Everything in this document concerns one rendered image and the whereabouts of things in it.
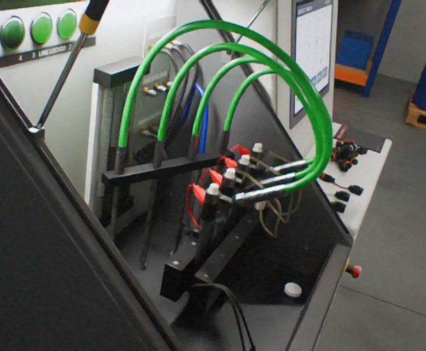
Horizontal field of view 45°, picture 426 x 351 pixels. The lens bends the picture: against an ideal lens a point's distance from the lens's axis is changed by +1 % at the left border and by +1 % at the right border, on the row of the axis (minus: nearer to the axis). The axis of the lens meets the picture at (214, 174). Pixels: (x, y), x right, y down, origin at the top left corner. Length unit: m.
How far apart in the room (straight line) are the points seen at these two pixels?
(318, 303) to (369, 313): 1.64
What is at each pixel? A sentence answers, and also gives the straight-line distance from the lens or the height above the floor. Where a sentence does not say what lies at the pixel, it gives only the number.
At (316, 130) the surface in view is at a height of 1.28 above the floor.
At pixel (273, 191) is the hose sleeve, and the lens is 0.88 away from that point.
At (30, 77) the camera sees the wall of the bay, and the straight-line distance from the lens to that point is 0.87.
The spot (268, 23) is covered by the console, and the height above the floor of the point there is 1.38.
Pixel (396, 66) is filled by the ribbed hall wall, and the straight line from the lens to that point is 7.37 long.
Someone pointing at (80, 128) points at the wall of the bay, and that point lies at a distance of 1.02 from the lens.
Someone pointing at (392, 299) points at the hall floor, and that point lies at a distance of 2.85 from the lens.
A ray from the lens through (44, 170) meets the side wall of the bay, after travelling 0.65.
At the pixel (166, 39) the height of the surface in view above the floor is 1.38.
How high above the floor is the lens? 1.59
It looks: 27 degrees down
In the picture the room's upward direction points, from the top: 12 degrees clockwise
